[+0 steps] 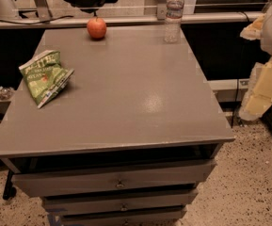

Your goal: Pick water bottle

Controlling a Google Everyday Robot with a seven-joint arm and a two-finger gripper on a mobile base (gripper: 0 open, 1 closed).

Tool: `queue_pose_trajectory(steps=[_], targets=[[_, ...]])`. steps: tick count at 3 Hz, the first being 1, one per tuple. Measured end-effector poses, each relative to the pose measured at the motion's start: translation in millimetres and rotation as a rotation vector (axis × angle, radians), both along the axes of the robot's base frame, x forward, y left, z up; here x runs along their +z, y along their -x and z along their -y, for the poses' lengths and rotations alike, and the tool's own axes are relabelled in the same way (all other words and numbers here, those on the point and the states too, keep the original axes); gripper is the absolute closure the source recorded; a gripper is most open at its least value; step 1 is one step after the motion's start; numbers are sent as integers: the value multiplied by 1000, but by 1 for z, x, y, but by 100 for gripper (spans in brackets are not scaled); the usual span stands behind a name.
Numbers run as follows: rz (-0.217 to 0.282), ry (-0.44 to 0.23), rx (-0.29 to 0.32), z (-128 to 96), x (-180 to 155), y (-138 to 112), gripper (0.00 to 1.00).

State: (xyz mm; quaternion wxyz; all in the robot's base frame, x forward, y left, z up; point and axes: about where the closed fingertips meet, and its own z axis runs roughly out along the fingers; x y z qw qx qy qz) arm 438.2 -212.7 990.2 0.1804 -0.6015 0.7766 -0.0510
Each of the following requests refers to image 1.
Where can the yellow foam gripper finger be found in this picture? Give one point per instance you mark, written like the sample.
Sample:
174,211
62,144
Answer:
258,99
253,31

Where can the clear plastic water bottle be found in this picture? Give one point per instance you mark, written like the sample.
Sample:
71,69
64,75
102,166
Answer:
173,19

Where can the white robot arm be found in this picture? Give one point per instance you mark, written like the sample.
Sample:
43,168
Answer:
266,34

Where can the grey metal railing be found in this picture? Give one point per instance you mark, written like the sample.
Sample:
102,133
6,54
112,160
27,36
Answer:
71,22

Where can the top grey drawer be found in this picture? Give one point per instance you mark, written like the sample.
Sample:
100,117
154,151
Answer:
68,182

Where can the grey drawer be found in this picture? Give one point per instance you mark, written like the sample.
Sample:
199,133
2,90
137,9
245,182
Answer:
124,218
68,182
120,202

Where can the middle grey drawer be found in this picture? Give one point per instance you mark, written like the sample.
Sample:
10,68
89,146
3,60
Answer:
120,202

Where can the grey drawer cabinet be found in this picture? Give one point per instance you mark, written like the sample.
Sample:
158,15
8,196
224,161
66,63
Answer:
132,100

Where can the red apple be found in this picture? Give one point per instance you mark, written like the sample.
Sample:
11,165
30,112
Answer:
96,27

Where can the bottom grey drawer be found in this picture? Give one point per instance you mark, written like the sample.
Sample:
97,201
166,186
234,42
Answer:
124,218

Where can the green chip bag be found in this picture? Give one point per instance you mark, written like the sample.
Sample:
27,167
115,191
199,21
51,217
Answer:
45,77

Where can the crumpled clear plastic wrapper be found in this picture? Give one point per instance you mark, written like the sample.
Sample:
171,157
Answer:
6,93

